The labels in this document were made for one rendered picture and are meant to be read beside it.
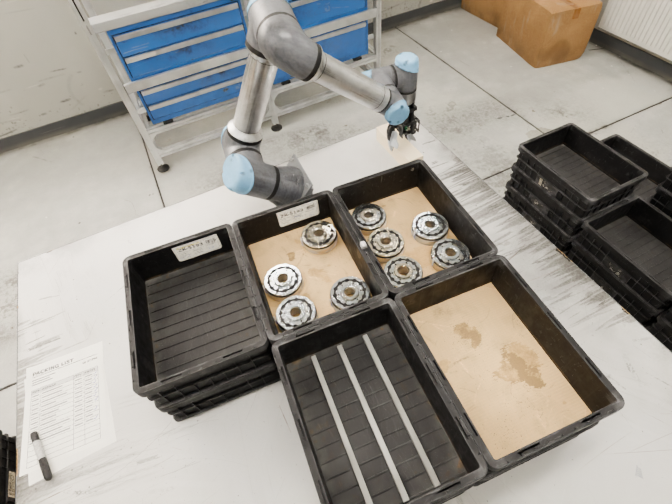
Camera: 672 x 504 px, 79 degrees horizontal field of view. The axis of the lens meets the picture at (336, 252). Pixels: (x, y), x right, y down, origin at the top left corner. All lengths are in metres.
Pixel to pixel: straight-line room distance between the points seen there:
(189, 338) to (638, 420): 1.10
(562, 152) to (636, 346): 1.07
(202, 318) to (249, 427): 0.30
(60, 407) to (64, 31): 2.69
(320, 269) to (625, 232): 1.36
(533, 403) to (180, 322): 0.87
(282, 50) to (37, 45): 2.67
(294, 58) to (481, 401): 0.90
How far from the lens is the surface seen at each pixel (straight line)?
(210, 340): 1.11
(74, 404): 1.36
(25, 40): 3.60
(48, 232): 3.05
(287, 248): 1.21
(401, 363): 1.01
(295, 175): 1.38
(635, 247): 2.03
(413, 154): 1.58
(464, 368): 1.02
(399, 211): 1.27
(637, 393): 1.29
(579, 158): 2.15
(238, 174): 1.29
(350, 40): 3.08
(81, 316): 1.50
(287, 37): 1.10
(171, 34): 2.69
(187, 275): 1.25
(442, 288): 1.04
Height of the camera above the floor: 1.76
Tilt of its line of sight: 52 degrees down
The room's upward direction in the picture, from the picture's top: 7 degrees counter-clockwise
